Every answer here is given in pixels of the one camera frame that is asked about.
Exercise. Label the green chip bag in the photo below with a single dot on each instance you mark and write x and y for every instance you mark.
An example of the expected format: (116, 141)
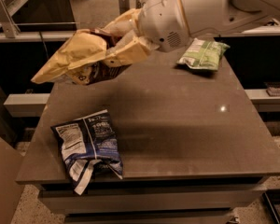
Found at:
(203, 55)

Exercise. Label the metal bracket left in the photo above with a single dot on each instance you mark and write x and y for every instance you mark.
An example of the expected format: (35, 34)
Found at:
(7, 24)

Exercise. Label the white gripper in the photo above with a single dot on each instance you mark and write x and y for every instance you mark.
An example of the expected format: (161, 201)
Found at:
(162, 20)

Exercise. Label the metal rail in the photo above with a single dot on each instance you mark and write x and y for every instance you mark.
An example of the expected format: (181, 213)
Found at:
(64, 35)

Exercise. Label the brown chip bag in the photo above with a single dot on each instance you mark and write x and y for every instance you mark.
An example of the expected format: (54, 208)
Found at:
(81, 60)

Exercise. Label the metal bracket centre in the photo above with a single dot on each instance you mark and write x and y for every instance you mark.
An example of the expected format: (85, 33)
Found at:
(124, 5)

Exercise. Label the metal bracket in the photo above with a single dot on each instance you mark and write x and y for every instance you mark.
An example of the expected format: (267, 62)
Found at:
(124, 5)
(7, 24)

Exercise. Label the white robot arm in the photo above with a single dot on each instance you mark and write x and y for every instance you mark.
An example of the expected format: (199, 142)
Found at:
(227, 16)

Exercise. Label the grey table with drawers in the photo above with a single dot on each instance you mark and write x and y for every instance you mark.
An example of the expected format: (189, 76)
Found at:
(193, 148)

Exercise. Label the blue chip bag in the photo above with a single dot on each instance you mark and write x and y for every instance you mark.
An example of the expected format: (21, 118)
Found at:
(88, 144)

